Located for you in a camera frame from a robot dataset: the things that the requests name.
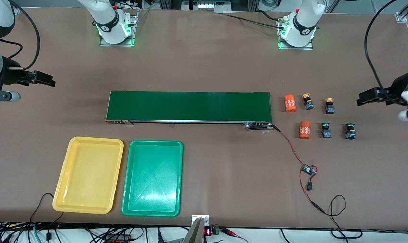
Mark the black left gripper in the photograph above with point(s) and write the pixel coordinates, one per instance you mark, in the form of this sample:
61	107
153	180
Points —
397	87

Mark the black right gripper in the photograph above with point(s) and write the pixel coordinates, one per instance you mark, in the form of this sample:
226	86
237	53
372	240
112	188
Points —
10	72

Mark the green push button switch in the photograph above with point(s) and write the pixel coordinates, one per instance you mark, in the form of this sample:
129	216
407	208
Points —
326	131
350	132

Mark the yellow push button switch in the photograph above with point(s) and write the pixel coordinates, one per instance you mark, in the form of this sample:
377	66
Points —
307	102
330	107

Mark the orange cylinder with white print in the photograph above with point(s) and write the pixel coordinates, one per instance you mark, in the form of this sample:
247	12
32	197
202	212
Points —
290	103
304	130

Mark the small green circuit board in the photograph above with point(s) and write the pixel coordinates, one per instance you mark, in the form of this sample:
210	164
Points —
308	169

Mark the yellow plastic tray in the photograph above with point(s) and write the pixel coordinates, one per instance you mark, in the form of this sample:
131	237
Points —
89	175

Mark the small black connector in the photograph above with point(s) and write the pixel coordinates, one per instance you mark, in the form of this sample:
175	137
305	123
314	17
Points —
309	186

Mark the green plastic tray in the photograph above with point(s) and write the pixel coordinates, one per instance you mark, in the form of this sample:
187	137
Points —
153	179

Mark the green conveyor belt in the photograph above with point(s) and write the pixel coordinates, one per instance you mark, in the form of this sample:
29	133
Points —
190	106

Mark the red terminal block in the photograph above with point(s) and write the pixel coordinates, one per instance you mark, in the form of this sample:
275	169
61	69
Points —
118	239

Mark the control box with white lights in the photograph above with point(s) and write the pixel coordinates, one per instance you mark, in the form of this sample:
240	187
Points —
207	5

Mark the red clip lead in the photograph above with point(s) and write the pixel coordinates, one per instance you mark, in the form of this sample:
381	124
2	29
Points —
232	233

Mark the red LED display module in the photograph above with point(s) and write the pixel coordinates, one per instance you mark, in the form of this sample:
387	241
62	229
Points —
211	231

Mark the aluminium frame corner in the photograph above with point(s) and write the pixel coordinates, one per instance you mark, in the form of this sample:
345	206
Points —
17	11
402	17

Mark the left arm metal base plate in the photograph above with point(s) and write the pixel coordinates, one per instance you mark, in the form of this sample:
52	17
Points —
297	48

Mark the silver mounting bracket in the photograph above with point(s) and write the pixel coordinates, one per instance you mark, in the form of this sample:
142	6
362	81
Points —
205	219

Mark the grey camera pole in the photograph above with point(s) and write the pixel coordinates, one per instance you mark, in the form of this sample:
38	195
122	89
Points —
194	233

